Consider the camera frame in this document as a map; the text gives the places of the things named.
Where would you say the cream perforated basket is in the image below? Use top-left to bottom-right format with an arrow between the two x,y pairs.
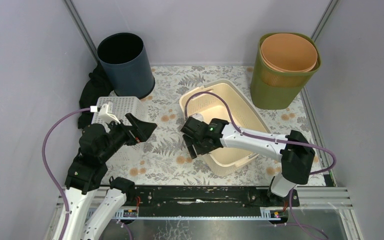
179,79 -> 272,177

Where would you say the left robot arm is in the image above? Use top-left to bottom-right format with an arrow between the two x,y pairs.
53,113 -> 157,240

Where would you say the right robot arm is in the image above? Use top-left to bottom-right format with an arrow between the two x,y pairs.
181,116 -> 316,206

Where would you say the floral patterned mat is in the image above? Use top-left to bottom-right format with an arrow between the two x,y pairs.
74,65 -> 327,187

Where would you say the black cloth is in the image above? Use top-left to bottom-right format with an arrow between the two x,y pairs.
77,62 -> 115,130

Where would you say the dark blue round bin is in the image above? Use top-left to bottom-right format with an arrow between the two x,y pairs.
97,32 -> 156,99

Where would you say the green mesh waste bin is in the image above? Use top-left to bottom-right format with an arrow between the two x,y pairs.
250,32 -> 322,110

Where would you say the orange inner bucket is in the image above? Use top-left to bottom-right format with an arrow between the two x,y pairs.
260,33 -> 319,73

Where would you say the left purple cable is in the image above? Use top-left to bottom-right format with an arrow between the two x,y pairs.
42,105 -> 99,240

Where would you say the purple cable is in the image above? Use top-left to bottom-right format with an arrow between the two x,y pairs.
42,105 -> 99,240
183,91 -> 338,240

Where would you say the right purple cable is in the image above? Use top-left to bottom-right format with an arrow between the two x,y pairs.
183,91 -> 338,240

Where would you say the aluminium frame rail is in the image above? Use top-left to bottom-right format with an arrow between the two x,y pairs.
57,185 -> 362,240

